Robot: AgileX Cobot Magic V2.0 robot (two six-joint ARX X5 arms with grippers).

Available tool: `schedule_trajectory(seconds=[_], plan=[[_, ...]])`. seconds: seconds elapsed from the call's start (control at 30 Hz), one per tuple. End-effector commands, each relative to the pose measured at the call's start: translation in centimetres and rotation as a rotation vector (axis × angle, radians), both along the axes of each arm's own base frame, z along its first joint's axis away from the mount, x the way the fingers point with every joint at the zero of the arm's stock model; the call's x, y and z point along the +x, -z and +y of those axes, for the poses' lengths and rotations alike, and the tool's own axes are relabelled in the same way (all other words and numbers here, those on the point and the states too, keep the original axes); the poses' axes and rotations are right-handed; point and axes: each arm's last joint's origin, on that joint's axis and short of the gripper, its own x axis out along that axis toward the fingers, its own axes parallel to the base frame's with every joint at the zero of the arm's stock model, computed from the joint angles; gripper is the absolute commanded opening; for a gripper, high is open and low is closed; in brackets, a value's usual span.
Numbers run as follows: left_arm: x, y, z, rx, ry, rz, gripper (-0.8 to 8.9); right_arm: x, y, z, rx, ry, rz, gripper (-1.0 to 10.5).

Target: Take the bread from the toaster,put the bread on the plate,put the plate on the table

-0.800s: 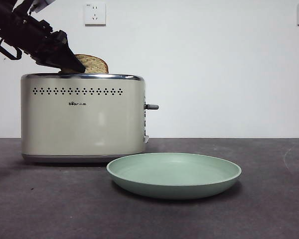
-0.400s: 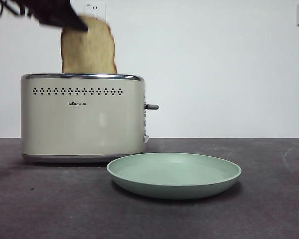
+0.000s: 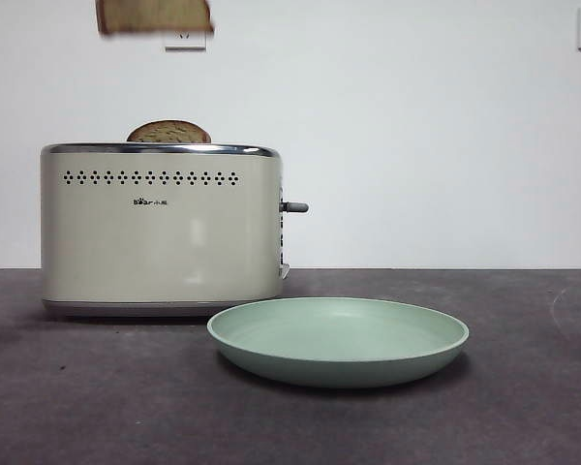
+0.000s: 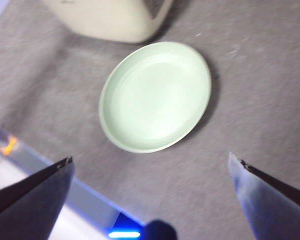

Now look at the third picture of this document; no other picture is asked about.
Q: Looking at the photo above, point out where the pale green round plate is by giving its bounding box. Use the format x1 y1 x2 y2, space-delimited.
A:
206 296 470 390

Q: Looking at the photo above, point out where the round-topped toast bread slice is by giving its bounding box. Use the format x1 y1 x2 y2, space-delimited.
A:
126 119 213 145

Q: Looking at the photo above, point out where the square toast bread slice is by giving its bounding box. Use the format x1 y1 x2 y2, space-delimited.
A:
95 0 216 37

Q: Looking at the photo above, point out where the cream two-slot toaster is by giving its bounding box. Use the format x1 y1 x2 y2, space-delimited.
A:
40 142 310 320

